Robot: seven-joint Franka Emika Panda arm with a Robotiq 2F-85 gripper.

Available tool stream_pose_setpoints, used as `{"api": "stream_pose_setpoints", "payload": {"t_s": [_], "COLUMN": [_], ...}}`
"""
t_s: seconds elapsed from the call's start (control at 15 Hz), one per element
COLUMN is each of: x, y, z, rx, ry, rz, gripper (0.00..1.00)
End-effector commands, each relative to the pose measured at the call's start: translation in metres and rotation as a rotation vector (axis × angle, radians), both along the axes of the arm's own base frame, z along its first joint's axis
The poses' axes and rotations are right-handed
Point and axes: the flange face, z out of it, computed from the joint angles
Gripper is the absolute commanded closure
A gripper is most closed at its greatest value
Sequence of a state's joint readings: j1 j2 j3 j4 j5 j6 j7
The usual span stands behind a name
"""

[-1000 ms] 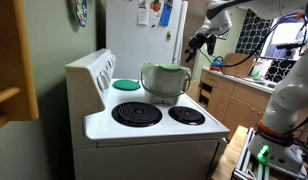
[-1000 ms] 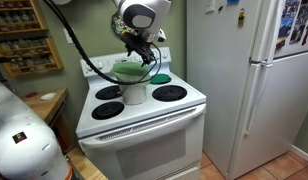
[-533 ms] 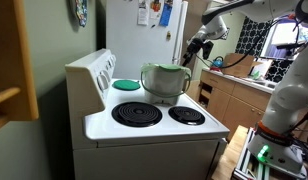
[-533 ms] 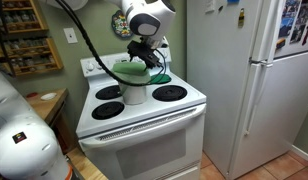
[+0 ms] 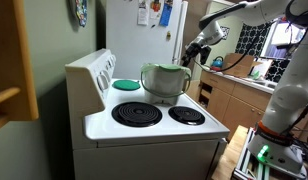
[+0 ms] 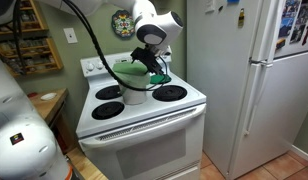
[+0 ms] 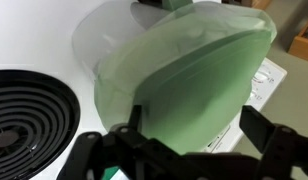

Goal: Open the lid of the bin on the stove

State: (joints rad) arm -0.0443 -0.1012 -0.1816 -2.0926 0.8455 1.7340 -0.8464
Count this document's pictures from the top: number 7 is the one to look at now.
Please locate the large black coil burner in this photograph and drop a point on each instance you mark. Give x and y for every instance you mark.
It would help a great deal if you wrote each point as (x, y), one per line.
(34, 116)

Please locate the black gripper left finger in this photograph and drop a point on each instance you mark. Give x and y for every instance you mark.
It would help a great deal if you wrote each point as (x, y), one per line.
(94, 156)

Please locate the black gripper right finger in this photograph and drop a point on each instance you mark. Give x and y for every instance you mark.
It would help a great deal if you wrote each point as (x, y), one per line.
(284, 150)

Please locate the wooden spice rack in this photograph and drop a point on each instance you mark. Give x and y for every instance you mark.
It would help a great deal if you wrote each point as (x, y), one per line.
(300, 50)

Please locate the green bin lid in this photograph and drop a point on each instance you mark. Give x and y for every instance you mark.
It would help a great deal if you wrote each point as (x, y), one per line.
(200, 100)

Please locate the white electric stove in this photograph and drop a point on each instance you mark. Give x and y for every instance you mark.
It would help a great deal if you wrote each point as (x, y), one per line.
(34, 33)

